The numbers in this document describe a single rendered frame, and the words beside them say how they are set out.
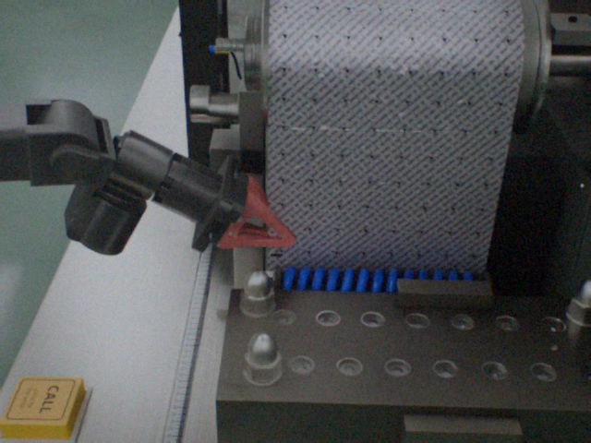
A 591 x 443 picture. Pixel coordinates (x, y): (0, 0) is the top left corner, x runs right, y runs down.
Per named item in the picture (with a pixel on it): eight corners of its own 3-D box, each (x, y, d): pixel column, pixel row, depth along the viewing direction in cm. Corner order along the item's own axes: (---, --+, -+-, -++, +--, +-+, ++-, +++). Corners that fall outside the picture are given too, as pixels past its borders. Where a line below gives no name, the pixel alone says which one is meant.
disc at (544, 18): (495, 89, 89) (522, -41, 80) (500, 89, 89) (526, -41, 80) (523, 162, 77) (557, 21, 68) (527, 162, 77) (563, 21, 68)
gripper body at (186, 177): (206, 257, 78) (138, 226, 77) (216, 204, 87) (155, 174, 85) (237, 210, 75) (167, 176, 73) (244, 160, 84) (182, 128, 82)
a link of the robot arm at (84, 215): (59, 145, 70) (54, 100, 76) (11, 242, 74) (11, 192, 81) (179, 185, 76) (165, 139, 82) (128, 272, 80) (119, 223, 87)
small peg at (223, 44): (217, 41, 77) (215, 35, 76) (245, 41, 77) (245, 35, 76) (216, 53, 77) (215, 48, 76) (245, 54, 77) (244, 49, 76)
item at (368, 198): (268, 277, 86) (268, 125, 76) (481, 282, 86) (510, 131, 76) (268, 280, 86) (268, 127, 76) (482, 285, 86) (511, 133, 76)
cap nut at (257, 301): (240, 294, 81) (240, 259, 79) (276, 295, 81) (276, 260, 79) (237, 317, 78) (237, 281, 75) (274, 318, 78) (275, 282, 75)
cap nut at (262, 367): (244, 358, 73) (243, 320, 71) (283, 359, 73) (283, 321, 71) (241, 387, 70) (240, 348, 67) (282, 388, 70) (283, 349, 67)
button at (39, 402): (22, 390, 87) (18, 374, 86) (86, 391, 87) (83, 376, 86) (1, 440, 81) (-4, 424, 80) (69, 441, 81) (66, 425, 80)
